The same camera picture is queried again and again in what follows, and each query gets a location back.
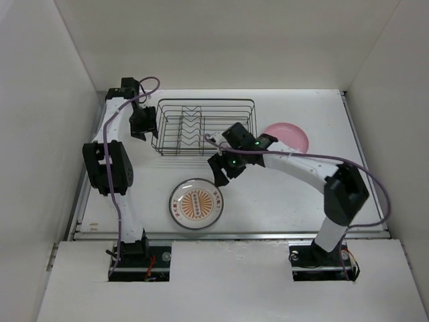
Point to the pink plastic plate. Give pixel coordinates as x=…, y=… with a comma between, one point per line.
x=289, y=134

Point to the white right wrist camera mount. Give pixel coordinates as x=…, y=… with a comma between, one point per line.
x=216, y=138

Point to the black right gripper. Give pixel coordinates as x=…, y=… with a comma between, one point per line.
x=217, y=162

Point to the white plate orange sunburst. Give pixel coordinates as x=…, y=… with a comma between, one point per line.
x=196, y=204

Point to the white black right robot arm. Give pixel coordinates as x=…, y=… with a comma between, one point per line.
x=341, y=185

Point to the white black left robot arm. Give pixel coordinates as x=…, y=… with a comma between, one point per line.
x=107, y=163

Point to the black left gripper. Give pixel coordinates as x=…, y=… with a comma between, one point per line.
x=149, y=126

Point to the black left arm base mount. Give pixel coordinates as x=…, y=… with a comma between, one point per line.
x=138, y=264

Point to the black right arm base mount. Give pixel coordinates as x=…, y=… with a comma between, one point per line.
x=311, y=263

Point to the dark wire dish rack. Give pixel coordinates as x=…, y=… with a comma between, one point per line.
x=183, y=123

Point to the aluminium front rail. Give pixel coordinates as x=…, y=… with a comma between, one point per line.
x=81, y=236

